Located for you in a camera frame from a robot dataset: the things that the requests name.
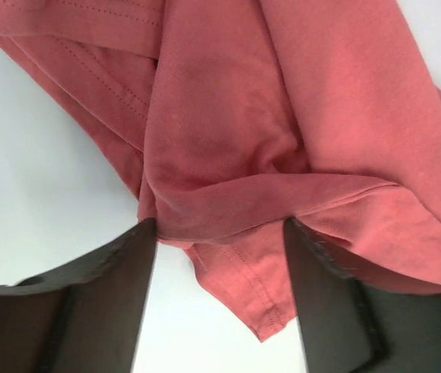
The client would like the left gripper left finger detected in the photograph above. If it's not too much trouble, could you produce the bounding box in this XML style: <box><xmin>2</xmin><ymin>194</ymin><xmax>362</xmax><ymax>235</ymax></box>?
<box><xmin>0</xmin><ymin>218</ymin><xmax>157</xmax><ymax>372</ymax></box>

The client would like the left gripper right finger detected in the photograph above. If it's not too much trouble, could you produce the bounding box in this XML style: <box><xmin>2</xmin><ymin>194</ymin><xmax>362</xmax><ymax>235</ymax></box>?
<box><xmin>283</xmin><ymin>218</ymin><xmax>441</xmax><ymax>372</ymax></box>

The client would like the pink t shirt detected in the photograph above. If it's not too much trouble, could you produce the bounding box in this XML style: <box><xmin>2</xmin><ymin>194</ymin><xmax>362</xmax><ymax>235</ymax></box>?
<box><xmin>0</xmin><ymin>1</ymin><xmax>441</xmax><ymax>341</ymax></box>

